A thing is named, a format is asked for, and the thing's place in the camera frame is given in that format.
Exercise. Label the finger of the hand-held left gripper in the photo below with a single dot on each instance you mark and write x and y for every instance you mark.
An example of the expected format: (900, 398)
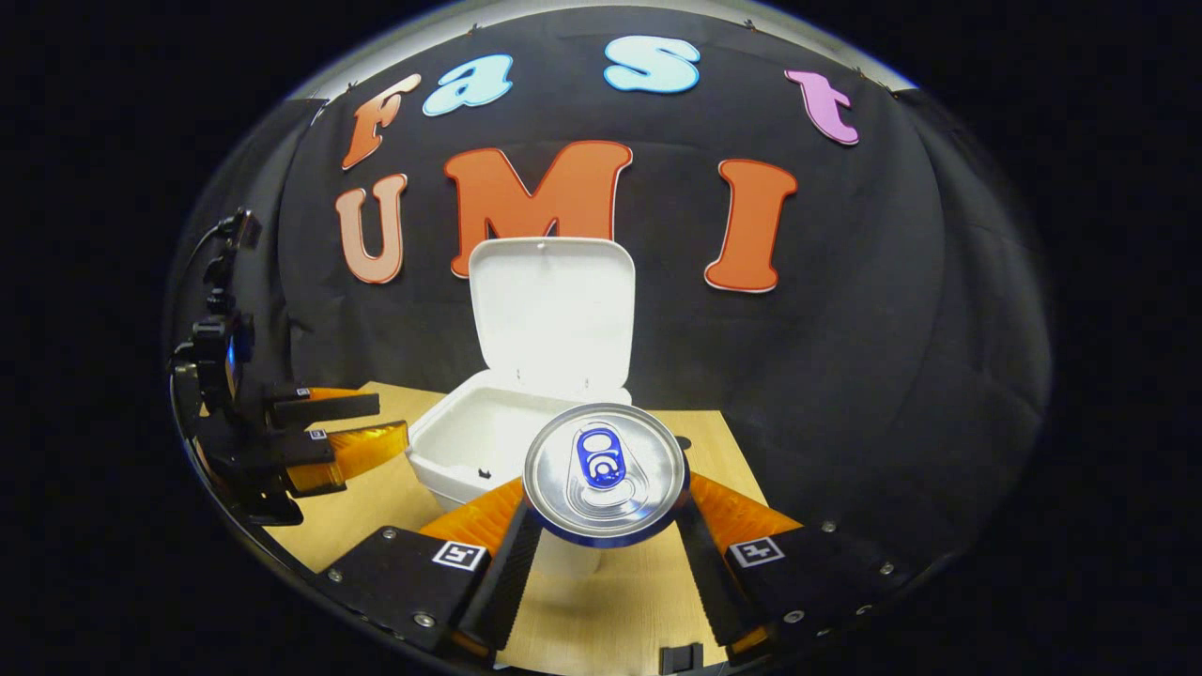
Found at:
(324, 409)
(362, 451)

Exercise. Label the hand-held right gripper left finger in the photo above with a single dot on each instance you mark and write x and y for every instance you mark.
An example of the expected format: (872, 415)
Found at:
(507, 582)

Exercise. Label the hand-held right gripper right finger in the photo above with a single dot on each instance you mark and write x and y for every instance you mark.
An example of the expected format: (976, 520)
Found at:
(709, 582)

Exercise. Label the silver pop can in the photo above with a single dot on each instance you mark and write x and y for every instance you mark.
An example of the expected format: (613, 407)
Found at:
(563, 488)

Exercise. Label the white desktop garbage bin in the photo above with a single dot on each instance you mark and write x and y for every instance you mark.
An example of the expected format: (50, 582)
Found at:
(549, 319)

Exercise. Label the wooden desktop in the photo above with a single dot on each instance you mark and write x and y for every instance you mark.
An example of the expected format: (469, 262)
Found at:
(620, 610)

